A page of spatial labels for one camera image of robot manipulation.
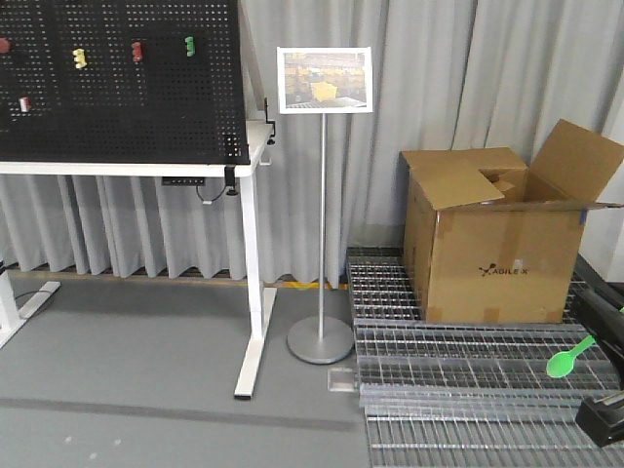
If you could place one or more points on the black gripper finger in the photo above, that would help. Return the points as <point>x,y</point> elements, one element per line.
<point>602,419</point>
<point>600,318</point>

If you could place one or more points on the green plastic spoon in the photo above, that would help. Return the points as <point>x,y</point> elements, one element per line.
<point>562,363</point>

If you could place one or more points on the brown cardboard box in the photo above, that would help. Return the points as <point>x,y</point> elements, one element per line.
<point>493,239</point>

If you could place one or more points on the metal grating stack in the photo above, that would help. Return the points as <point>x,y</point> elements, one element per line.
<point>466,395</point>

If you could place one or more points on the clear acrylic block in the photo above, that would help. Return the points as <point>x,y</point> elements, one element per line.
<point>342,380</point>

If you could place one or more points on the grey curtain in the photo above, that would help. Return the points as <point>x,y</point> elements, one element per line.
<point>447,75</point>

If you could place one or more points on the sign stand with picture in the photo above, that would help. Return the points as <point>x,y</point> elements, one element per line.
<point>323,81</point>

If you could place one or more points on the black desk clamp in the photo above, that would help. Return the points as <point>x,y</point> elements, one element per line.
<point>230,181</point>

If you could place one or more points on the black desk control box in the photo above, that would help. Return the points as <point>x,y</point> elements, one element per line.
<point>183,181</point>

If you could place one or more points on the green peg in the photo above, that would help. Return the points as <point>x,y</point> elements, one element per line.
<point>190,46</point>

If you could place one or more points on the black pegboard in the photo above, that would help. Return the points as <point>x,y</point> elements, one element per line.
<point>167,109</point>

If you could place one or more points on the yellow peg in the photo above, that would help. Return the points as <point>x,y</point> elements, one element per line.
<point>79,58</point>

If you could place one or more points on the red white peg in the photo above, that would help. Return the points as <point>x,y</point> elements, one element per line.
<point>24,104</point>

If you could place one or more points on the dark red peg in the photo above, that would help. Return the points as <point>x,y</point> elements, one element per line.
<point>5,46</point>

